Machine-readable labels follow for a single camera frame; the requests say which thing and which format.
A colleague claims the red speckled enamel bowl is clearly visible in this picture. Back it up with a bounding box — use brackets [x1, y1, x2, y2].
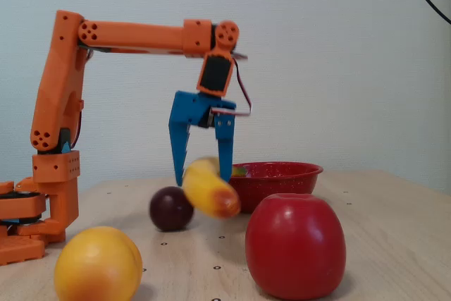
[227, 161, 324, 214]

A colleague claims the red toy apple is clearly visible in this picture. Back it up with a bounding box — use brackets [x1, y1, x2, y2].
[245, 192, 347, 300]

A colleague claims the dark purple toy plum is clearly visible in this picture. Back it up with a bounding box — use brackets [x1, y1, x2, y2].
[149, 186, 195, 233]

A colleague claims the yellow toy banana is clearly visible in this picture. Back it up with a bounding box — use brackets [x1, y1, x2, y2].
[182, 156, 248, 219]

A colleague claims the yellow orange toy peach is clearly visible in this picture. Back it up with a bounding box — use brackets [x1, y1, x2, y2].
[54, 226, 144, 301]

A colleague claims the red white black servo cable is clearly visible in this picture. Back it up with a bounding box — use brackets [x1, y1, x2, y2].
[230, 52, 254, 117]

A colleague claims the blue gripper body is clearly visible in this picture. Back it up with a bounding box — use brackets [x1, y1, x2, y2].
[168, 90, 237, 132]

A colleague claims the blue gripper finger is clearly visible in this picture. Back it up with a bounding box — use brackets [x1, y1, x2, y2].
[168, 121, 192, 187]
[214, 116, 235, 183]

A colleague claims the orange robot base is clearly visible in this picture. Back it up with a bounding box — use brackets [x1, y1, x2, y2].
[0, 180, 49, 266]

